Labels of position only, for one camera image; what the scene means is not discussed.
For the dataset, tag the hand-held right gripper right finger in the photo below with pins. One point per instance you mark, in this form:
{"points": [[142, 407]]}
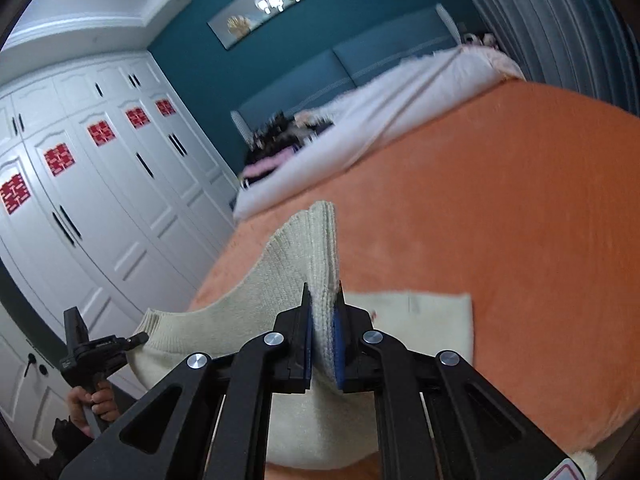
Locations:
{"points": [[339, 350]]}

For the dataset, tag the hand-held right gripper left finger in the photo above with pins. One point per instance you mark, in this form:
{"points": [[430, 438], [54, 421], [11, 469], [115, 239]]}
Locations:
{"points": [[308, 345]]}

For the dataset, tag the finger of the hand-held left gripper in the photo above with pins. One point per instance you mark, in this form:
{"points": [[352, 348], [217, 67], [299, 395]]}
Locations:
{"points": [[131, 341]]}

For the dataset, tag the cream knit sweater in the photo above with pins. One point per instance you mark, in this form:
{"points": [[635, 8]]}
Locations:
{"points": [[260, 280]]}

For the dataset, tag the person's left forearm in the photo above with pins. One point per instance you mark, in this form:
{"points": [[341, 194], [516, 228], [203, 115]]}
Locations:
{"points": [[67, 442]]}

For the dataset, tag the pile of dark clothes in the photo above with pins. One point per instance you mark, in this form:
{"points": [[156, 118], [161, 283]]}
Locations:
{"points": [[277, 140]]}

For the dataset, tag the person's left hand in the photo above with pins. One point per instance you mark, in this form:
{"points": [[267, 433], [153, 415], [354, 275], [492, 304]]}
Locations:
{"points": [[92, 402]]}

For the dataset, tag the white door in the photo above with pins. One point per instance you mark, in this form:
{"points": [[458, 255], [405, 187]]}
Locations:
{"points": [[30, 400]]}

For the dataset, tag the white wardrobe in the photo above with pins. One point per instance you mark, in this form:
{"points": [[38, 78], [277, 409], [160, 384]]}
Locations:
{"points": [[130, 200]]}

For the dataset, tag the red square sticker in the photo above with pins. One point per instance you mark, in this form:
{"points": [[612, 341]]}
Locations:
{"points": [[137, 117], [101, 133], [59, 160], [165, 107], [12, 197]]}

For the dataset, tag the orange bed blanket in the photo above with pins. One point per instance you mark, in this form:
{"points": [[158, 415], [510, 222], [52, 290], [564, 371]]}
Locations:
{"points": [[500, 210]]}

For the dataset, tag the white duvet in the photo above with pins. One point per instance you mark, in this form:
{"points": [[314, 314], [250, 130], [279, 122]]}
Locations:
{"points": [[400, 100]]}

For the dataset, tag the white fluffy cloth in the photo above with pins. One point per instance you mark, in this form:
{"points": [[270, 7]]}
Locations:
{"points": [[586, 464]]}

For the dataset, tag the blue padded headboard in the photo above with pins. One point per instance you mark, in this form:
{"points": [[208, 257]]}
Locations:
{"points": [[380, 55]]}

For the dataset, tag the pale pink cloth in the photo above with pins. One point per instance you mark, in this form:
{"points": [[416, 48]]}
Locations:
{"points": [[500, 62]]}

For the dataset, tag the plush toys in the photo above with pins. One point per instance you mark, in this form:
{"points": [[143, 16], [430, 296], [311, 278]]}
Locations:
{"points": [[477, 39]]}

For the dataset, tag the grey curtain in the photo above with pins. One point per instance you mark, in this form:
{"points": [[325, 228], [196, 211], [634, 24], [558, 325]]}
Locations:
{"points": [[540, 25]]}

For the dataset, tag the framed wall picture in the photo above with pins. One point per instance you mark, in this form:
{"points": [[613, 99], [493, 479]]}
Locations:
{"points": [[240, 27]]}

